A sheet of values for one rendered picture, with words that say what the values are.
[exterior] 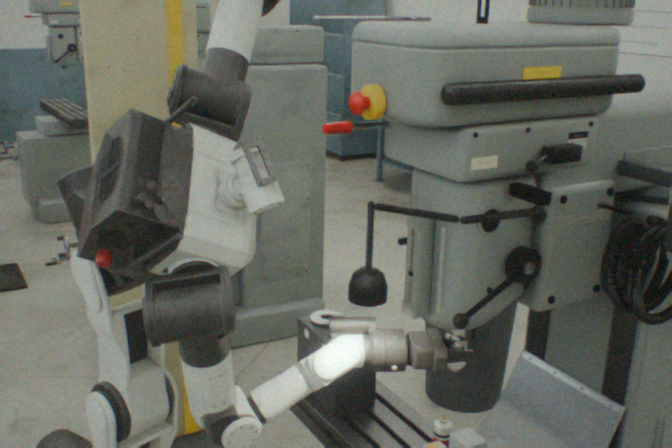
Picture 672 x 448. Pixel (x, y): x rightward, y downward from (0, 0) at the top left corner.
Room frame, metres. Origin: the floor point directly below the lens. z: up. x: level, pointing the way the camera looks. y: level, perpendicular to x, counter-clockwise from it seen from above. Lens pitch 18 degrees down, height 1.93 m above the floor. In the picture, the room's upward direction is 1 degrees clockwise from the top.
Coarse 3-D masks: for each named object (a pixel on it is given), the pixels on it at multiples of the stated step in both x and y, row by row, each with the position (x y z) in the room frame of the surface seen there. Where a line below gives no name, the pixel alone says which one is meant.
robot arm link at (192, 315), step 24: (192, 288) 1.15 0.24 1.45; (216, 288) 1.15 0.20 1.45; (168, 312) 1.10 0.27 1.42; (192, 312) 1.11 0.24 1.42; (216, 312) 1.12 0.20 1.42; (168, 336) 1.10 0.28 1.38; (192, 336) 1.11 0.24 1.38; (216, 336) 1.13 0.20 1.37; (192, 360) 1.13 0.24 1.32; (216, 360) 1.14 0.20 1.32
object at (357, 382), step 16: (304, 320) 1.77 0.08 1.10; (320, 320) 1.74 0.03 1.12; (304, 336) 1.75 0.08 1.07; (320, 336) 1.68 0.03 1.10; (304, 352) 1.75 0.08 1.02; (352, 368) 1.62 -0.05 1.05; (336, 384) 1.60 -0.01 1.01; (352, 384) 1.62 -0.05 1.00; (368, 384) 1.64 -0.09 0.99; (320, 400) 1.66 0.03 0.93; (336, 400) 1.60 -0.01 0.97; (352, 400) 1.62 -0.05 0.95; (368, 400) 1.64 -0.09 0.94; (336, 416) 1.60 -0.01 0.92
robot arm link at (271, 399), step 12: (288, 372) 1.29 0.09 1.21; (264, 384) 1.28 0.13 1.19; (276, 384) 1.27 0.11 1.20; (288, 384) 1.27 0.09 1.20; (300, 384) 1.27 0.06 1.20; (240, 396) 1.25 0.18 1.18; (252, 396) 1.26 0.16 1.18; (264, 396) 1.25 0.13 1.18; (276, 396) 1.25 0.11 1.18; (288, 396) 1.26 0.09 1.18; (300, 396) 1.27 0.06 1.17; (240, 408) 1.21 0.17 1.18; (252, 408) 1.24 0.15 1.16; (264, 408) 1.24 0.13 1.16; (276, 408) 1.25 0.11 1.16; (288, 408) 1.27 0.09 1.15; (264, 420) 1.24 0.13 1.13
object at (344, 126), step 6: (324, 126) 1.31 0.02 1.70; (330, 126) 1.31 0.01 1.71; (336, 126) 1.31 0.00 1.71; (342, 126) 1.32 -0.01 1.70; (348, 126) 1.32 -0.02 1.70; (354, 126) 1.34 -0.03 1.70; (360, 126) 1.34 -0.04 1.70; (366, 126) 1.35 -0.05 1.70; (372, 126) 1.36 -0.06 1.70; (378, 126) 1.37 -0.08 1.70; (384, 126) 1.37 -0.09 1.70; (330, 132) 1.31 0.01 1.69; (336, 132) 1.31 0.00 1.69; (342, 132) 1.32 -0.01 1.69; (348, 132) 1.33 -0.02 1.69
